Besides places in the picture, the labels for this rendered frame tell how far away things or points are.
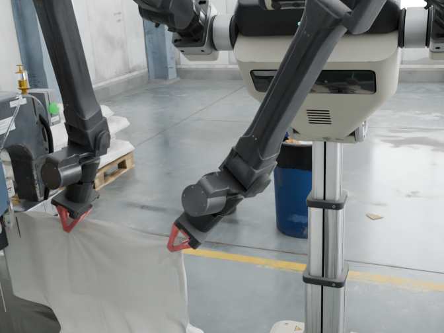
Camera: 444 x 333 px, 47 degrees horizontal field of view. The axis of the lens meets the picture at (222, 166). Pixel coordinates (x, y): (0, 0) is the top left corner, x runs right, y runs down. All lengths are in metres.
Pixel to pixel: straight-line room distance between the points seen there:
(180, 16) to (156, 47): 8.67
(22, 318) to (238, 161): 1.27
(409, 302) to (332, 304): 1.21
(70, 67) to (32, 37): 6.20
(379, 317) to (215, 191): 1.93
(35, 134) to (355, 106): 0.79
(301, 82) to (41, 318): 1.40
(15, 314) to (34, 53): 5.48
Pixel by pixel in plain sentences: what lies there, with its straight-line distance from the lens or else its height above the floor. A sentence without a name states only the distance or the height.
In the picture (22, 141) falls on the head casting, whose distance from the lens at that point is 1.30.
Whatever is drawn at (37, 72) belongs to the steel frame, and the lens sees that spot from 7.23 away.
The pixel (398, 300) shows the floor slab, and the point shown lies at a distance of 2.84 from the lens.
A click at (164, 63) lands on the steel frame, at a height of 0.33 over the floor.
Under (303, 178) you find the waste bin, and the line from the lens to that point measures 3.20.
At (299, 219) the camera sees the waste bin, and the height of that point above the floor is 0.14.
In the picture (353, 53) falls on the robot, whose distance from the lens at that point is 1.20.
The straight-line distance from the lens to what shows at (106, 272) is 1.21.
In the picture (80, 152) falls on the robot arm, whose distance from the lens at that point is 1.08.
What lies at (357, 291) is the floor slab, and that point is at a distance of 2.88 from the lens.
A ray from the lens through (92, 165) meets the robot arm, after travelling 1.11.
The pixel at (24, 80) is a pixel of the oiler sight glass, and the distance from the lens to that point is 1.32.
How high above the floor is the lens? 1.54
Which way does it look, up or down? 19 degrees down
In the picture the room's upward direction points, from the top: 3 degrees counter-clockwise
